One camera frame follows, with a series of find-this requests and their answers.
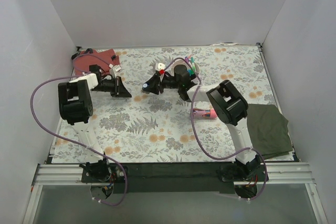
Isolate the teal capped white marker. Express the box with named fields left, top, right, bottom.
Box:
left=190, top=58, right=196, bottom=72

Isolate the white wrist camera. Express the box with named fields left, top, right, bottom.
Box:
left=109, top=64, right=121, bottom=78
left=154, top=62, right=165, bottom=75

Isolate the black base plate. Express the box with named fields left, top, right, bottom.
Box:
left=80, top=162, right=268, bottom=194

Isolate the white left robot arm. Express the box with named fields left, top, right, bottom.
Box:
left=58, top=65, right=132, bottom=163

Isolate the pink transparent pencil case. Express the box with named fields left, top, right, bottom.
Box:
left=193, top=109, right=217, bottom=119

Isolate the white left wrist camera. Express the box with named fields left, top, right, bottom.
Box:
left=109, top=64, right=121, bottom=78

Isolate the white divided round container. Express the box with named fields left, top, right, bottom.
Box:
left=170, top=60, right=199, bottom=84

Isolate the olive green folded cloth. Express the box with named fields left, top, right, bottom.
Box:
left=247, top=104, right=292, bottom=159

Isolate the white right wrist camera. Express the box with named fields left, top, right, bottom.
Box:
left=154, top=62, right=165, bottom=75

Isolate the aluminium front rail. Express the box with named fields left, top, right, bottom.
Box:
left=24, top=162, right=328, bottom=223

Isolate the red folded cloth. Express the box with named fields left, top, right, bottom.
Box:
left=71, top=48, right=120, bottom=76

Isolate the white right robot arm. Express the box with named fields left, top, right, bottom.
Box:
left=142, top=65, right=259, bottom=181

